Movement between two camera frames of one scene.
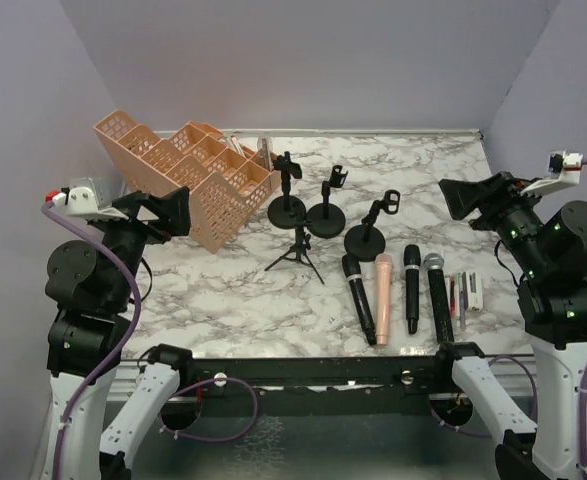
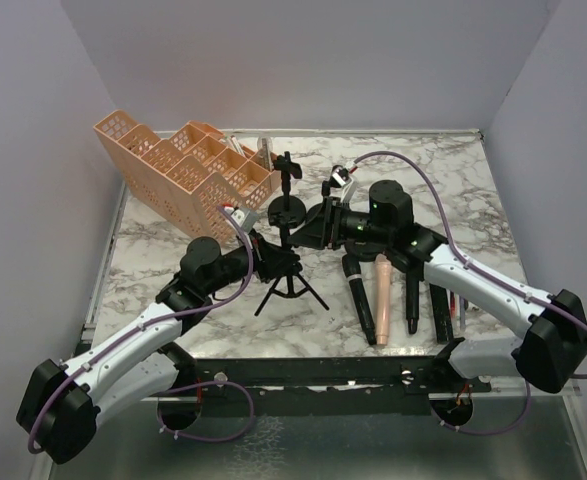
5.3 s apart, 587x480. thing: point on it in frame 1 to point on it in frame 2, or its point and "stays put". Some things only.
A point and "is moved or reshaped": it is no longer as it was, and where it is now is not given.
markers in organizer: x=233 y=142 stays put
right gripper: x=493 y=204 to x=331 y=223
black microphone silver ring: x=352 y=267 stays put
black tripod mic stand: x=299 y=251 is moved or reshaped
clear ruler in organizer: x=264 y=152 stays put
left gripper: x=149 y=220 to x=262 y=252
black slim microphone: x=412 y=264 stays put
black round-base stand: x=287 y=211 stays put
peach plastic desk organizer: x=225 y=183 stays put
